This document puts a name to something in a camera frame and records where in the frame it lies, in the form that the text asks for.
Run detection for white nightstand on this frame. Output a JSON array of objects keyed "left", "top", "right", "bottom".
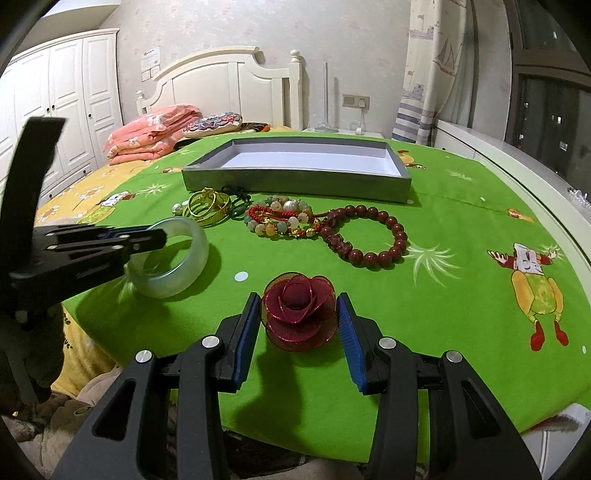
[{"left": 304, "top": 127, "right": 385, "bottom": 140}]

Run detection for dark window frame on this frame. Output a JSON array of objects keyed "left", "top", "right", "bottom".
[{"left": 505, "top": 1, "right": 590, "bottom": 195}]

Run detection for gold bangle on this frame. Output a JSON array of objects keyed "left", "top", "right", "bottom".
[{"left": 182, "top": 188, "right": 232, "bottom": 228}]

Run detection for black orange folded cloth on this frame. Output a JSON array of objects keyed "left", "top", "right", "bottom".
[{"left": 238, "top": 122, "right": 270, "bottom": 133}]

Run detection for gold wire ring ornament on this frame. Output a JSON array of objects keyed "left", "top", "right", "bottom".
[{"left": 185, "top": 188, "right": 231, "bottom": 218}]

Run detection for white pearl pendant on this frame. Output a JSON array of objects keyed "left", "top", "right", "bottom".
[{"left": 283, "top": 200, "right": 297, "bottom": 212}]

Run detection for red wire rose brooch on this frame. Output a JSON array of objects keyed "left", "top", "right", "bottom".
[{"left": 262, "top": 272, "right": 338, "bottom": 352}]

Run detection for sailboat print curtain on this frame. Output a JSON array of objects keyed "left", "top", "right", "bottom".
[{"left": 392, "top": 0, "right": 467, "bottom": 145}]

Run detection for green cartoon tablecloth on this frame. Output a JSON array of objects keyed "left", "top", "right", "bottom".
[{"left": 64, "top": 142, "right": 590, "bottom": 462}]

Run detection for embroidered patterned pillow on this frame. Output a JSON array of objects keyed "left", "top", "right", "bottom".
[{"left": 182, "top": 112, "right": 242, "bottom": 139}]

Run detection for pale green jade bangle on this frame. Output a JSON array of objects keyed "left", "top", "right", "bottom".
[{"left": 125, "top": 217, "right": 209, "bottom": 299}]

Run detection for yellow floral bedsheet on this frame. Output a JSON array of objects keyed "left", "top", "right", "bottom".
[{"left": 36, "top": 160, "right": 150, "bottom": 397}]

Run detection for folded pink quilt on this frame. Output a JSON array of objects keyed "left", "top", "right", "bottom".
[{"left": 103, "top": 104, "right": 202, "bottom": 165}]

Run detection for white wooden headboard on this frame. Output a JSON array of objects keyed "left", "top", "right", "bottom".
[{"left": 136, "top": 46, "right": 304, "bottom": 131}]

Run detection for paper notice on wall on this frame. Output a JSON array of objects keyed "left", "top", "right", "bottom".
[{"left": 140, "top": 46, "right": 160, "bottom": 72}]

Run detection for red cord bracelet gold charms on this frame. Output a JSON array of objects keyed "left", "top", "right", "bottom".
[{"left": 245, "top": 202, "right": 328, "bottom": 239}]

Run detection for pastel multicolour bead bracelet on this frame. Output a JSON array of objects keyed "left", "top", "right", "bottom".
[{"left": 243, "top": 195, "right": 317, "bottom": 239}]

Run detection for dark red bead bracelet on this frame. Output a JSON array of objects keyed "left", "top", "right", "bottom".
[{"left": 318, "top": 203, "right": 410, "bottom": 270}]

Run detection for green jade pendant black cord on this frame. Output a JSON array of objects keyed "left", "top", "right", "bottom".
[{"left": 220, "top": 184, "right": 254, "bottom": 219}]

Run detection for small pearl earring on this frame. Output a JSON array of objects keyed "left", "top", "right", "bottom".
[{"left": 172, "top": 203, "right": 183, "bottom": 216}]

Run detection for grey cardboard tray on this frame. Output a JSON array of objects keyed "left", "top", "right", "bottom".
[{"left": 182, "top": 135, "right": 412, "bottom": 203}]

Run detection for white lamp stand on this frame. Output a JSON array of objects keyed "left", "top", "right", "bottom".
[{"left": 311, "top": 61, "right": 341, "bottom": 133}]

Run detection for white wardrobe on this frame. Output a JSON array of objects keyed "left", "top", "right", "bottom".
[{"left": 1, "top": 28, "right": 122, "bottom": 204}]

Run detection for wall power socket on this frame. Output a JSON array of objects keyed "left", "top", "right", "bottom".
[{"left": 342, "top": 94, "right": 370, "bottom": 110}]

